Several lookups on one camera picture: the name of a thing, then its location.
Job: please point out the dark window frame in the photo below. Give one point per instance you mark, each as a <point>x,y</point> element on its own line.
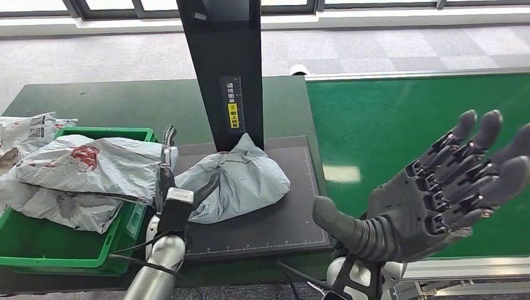
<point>124,15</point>

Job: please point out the green plastic crate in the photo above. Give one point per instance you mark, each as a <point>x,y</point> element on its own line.
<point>62,244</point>

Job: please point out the dark green table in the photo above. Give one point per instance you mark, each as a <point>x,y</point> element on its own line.
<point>124,103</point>

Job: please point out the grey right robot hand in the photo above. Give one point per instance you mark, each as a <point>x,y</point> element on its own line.
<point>422,207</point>

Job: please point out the white poly parcel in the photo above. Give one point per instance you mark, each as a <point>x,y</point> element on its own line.
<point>62,211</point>

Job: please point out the grey poly parcel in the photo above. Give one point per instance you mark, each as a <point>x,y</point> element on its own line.
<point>236,186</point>

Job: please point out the white parcel with shipping label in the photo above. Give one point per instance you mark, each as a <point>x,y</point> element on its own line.
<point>25,128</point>

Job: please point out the white round object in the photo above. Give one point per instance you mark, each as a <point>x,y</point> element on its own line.
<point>299,70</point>

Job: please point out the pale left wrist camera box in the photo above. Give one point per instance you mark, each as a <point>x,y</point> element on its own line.
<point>176,209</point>

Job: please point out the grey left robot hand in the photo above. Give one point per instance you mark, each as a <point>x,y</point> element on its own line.
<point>167,178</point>

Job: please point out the black inbound scanner machine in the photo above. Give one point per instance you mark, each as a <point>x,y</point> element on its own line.
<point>256,232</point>

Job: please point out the long red-printed grey parcel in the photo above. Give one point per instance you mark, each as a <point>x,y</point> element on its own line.
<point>107,165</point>

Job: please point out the brown paper parcel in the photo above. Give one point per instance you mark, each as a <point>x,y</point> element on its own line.
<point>8,159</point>

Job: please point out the black and yellow label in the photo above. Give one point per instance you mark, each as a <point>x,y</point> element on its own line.
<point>232,103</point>

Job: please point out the green conveyor belt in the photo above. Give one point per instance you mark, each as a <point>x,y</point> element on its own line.
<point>372,124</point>

